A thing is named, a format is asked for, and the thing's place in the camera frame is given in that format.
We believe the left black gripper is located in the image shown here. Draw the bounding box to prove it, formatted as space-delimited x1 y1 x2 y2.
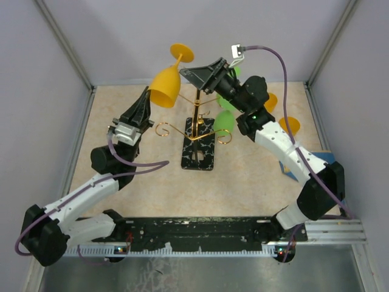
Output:
112 86 154 164

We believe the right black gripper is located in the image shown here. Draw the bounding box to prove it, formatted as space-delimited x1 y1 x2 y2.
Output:
179 58 248 114

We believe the orange plastic wine glass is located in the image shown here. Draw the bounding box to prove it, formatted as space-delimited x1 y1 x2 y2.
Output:
149 43 194 108
278 116 301 136
264 92 278 113

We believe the green plastic wine glass front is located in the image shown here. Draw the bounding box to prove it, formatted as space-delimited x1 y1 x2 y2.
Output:
215 67 243 111

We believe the green plastic wine glass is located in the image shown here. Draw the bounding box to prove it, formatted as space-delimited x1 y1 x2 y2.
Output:
215 67 243 111
213 110 235 133

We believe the green plastic wine glass back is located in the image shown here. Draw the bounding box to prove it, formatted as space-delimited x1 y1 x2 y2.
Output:
213 110 235 133

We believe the orange plastic wine glass back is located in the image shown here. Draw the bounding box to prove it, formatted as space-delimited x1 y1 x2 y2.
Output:
264 92 278 113

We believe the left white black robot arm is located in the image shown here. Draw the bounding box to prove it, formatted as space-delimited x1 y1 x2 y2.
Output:
16 88 157 267

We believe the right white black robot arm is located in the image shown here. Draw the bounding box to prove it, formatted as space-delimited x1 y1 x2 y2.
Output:
179 58 345 241

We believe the gold wine glass rack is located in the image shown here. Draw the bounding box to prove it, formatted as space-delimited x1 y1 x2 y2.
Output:
155 91 232 172

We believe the blue yellow picture board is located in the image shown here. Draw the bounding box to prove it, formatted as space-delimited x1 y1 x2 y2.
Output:
278 150 336 183

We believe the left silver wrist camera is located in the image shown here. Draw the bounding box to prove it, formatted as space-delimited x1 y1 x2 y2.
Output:
108 122 141 146

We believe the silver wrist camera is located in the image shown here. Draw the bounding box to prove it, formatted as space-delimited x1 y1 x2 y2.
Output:
229 44 246 68
108 122 141 146

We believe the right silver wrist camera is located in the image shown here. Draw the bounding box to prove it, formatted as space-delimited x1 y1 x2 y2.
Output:
229 44 246 68

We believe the black mounting rail base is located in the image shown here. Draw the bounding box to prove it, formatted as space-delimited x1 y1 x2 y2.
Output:
91 208 308 263

